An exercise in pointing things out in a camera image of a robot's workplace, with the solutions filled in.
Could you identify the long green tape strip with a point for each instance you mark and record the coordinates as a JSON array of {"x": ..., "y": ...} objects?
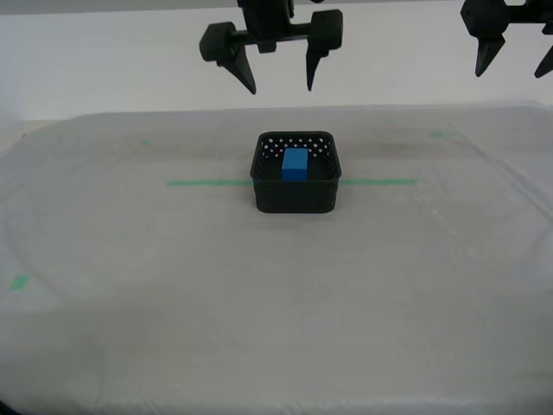
[{"x": 207, "y": 183}]

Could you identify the black perforated plastic basket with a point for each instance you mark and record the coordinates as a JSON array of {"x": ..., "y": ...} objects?
[{"x": 298, "y": 199}]

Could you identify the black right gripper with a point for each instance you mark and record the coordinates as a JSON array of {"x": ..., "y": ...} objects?
[{"x": 529, "y": 10}]

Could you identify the white table cloth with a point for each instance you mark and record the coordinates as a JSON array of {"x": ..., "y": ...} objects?
[{"x": 302, "y": 302}]

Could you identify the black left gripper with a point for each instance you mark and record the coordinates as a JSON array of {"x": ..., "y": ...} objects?
[{"x": 268, "y": 23}]

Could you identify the blue rectangular block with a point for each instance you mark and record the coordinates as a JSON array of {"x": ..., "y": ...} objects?
[{"x": 294, "y": 166}]

